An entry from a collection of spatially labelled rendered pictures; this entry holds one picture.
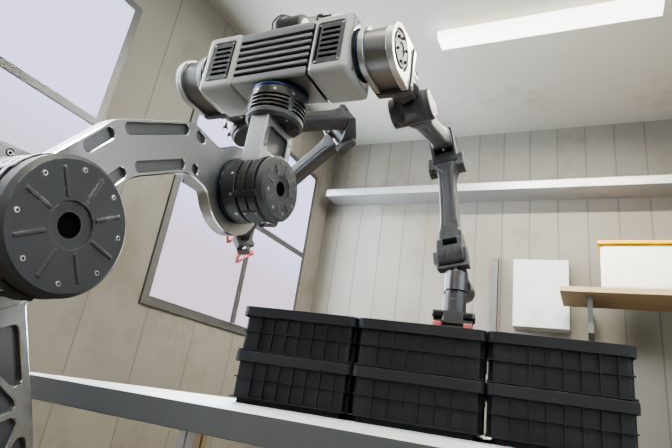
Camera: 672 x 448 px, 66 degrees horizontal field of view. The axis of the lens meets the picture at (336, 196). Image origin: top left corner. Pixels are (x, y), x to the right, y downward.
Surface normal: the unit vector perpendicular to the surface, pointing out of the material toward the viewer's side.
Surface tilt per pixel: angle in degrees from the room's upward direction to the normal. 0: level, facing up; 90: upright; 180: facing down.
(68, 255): 90
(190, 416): 90
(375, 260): 90
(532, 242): 90
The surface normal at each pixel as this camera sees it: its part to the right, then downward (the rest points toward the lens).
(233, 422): -0.41, -0.40
